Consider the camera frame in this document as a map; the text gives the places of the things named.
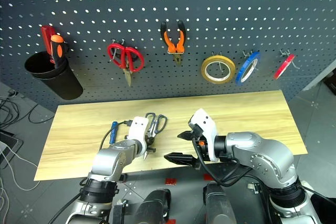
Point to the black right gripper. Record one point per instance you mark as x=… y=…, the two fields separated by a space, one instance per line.
x=202 y=150

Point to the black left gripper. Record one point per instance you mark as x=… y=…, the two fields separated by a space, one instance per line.
x=150 y=140

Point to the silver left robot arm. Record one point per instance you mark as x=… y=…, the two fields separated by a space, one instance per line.
x=110 y=159

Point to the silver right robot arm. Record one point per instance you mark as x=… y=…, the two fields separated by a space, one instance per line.
x=265 y=155

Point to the yellow tape roll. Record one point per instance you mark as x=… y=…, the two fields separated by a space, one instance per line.
x=206 y=73

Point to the metal pegboard hook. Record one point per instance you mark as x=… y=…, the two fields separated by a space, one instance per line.
x=114 y=51
x=284 y=51
x=247 y=54
x=218 y=66

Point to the blue tape roll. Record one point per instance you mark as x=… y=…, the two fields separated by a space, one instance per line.
x=241 y=73

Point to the red tape roll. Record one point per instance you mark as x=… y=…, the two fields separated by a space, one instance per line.
x=282 y=68

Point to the dark grey perforated pegboard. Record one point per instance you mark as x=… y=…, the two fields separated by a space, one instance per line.
x=168 y=6

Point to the dark rounded shape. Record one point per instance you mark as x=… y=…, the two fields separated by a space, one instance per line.
x=153 y=208
x=218 y=205

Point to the black plastic cup holder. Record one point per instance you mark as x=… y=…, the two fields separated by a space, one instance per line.
x=59 y=79

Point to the dark flat device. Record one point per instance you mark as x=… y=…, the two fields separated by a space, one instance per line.
x=8 y=145

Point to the red utility knife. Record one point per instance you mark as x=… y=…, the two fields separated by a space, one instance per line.
x=46 y=37

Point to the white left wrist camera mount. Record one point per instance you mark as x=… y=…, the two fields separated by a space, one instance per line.
x=137 y=130

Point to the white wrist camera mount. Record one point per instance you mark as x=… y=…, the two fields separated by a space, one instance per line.
x=137 y=130
x=207 y=127

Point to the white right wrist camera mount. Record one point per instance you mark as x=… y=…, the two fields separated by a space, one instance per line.
x=207 y=127

